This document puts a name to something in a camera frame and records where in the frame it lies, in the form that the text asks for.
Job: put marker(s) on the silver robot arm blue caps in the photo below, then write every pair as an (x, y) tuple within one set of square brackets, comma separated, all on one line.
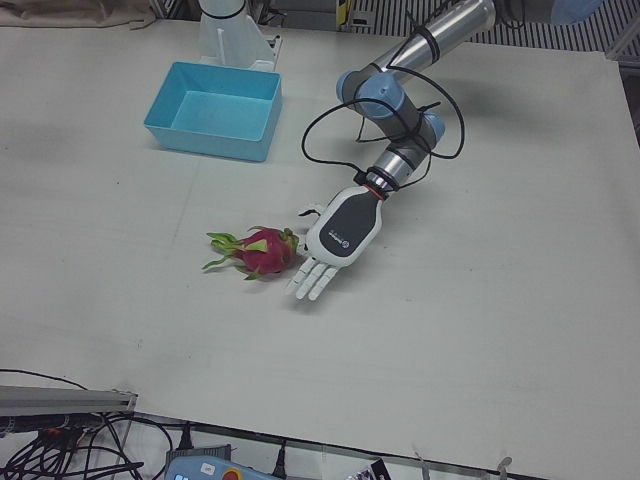
[(400, 105)]

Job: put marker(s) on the aluminium profile rail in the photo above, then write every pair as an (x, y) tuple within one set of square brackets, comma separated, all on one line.
[(60, 397)]

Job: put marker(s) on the yellow and black striped post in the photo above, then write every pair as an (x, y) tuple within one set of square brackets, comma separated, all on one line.
[(344, 11)]

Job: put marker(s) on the ribbed metal grille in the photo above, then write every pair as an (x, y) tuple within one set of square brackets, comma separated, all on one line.
[(550, 35)]

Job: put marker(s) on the light blue plastic bin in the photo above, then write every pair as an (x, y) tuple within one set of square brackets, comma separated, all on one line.
[(215, 140)]

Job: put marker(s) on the aluminium frame beam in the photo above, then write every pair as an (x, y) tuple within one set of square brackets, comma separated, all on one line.
[(625, 42)]

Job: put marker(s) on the pink dragon fruit green scales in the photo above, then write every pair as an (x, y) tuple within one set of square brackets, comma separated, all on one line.
[(267, 255)]

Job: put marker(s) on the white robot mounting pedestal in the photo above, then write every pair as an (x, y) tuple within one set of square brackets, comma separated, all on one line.
[(230, 40)]

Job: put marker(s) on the black power strip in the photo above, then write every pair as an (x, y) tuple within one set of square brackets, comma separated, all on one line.
[(30, 424)]

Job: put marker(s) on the white and grey robot hand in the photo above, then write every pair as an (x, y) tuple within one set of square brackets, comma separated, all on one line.
[(350, 227)]

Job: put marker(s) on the blue teach pendant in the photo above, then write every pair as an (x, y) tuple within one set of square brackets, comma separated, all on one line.
[(200, 467)]

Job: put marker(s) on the beige cloth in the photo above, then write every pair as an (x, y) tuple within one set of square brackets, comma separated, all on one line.
[(75, 12)]

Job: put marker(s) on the printed black and white card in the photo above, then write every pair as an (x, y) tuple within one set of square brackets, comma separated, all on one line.
[(372, 471)]

